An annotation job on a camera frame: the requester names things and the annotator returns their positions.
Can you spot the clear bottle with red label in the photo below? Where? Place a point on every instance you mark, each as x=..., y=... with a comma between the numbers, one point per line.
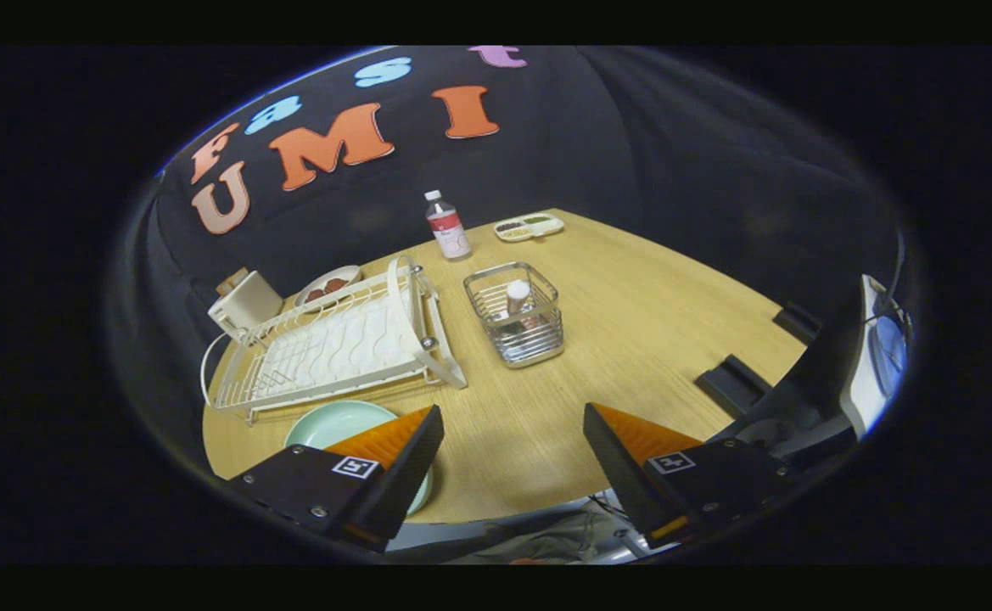
x=449, y=233

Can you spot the brown toast slices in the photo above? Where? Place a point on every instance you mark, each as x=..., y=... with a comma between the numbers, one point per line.
x=231, y=280

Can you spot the white toaster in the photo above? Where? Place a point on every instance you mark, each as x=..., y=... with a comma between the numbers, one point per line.
x=249, y=305

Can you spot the white and blue device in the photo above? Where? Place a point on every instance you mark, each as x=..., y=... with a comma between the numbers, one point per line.
x=865, y=373

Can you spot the white plate with meat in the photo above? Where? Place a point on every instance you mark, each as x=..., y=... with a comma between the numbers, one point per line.
x=344, y=275

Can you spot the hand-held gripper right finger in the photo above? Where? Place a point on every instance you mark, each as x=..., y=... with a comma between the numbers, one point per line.
x=623, y=475

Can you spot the red meat piece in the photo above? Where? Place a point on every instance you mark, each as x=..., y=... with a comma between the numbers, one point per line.
x=336, y=286
x=315, y=295

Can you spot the light green plate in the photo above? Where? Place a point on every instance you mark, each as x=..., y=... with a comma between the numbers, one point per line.
x=334, y=424

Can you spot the white divided dish with beans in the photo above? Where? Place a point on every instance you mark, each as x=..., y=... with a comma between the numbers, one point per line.
x=529, y=227

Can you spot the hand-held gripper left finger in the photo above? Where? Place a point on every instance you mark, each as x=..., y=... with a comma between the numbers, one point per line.
x=402, y=475

